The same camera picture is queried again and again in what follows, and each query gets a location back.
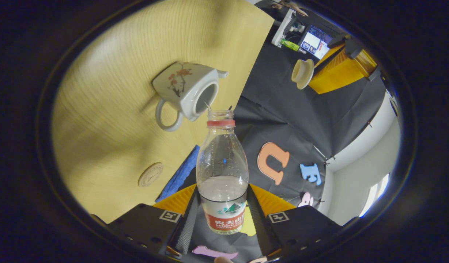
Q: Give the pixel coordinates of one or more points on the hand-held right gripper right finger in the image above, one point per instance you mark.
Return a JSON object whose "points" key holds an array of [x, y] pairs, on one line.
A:
{"points": [[305, 226]]}

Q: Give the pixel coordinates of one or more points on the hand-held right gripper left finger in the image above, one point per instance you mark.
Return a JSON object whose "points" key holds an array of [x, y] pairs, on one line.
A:
{"points": [[144, 223]]}

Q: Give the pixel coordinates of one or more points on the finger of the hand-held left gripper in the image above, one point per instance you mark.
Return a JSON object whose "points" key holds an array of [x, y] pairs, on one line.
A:
{"points": [[334, 78], [367, 62]]}

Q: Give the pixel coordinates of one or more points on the round wooden coaster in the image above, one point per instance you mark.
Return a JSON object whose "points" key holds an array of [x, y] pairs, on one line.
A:
{"points": [[150, 175]]}

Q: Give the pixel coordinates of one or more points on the clear plastic water bottle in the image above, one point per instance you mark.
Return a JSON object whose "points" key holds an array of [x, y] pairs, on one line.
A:
{"points": [[222, 171]]}

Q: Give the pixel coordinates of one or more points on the white floral teacup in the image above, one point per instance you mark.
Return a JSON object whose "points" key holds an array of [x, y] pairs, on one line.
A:
{"points": [[184, 91]]}

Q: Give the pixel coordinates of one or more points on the green bottle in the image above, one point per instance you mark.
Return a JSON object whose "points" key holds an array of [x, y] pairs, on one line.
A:
{"points": [[290, 45]]}

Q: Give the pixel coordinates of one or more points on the computer monitor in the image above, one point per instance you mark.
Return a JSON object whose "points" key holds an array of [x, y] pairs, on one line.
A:
{"points": [[316, 43]]}

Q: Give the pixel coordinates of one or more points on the blue towel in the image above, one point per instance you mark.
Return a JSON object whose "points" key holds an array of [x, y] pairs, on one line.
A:
{"points": [[182, 171]]}

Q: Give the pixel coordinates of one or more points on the white side table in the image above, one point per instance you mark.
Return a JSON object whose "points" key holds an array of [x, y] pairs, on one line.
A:
{"points": [[281, 29]]}

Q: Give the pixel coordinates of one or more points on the ceiling lamp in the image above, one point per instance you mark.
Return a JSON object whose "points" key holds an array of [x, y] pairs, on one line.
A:
{"points": [[374, 195]]}

